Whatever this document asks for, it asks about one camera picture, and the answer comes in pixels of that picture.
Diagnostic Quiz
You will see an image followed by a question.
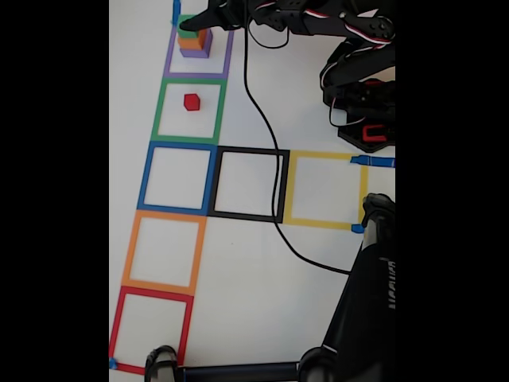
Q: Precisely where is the red square frame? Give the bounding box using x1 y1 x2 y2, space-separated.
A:
109 285 195 376

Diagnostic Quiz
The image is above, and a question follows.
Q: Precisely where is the green square frame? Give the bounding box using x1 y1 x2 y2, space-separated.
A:
150 77 227 145

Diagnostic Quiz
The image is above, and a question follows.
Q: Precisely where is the green square block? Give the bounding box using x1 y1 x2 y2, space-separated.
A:
177 14 200 40

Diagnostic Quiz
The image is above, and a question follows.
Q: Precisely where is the orange square frame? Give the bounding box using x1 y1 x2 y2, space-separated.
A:
122 209 208 296

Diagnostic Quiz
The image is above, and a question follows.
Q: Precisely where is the orange square block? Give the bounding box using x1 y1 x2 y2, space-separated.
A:
177 27 208 51

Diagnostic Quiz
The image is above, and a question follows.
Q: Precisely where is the blue square frame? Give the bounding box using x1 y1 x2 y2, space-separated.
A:
137 141 219 217

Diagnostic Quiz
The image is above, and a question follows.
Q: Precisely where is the black square frame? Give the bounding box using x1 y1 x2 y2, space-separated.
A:
206 145 290 224

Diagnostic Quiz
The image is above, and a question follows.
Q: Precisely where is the black camera cable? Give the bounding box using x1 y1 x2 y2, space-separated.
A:
242 19 352 275

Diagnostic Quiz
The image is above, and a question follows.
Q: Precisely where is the purple square frame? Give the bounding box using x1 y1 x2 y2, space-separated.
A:
162 19 235 80

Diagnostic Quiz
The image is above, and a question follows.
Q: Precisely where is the black tripod stand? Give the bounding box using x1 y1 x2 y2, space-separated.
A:
144 193 396 382

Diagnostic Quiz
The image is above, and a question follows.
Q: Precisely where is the large purple square block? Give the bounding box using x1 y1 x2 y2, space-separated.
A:
179 28 213 60

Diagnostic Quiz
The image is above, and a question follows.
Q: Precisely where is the yellow square frame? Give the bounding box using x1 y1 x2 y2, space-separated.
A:
282 150 369 232

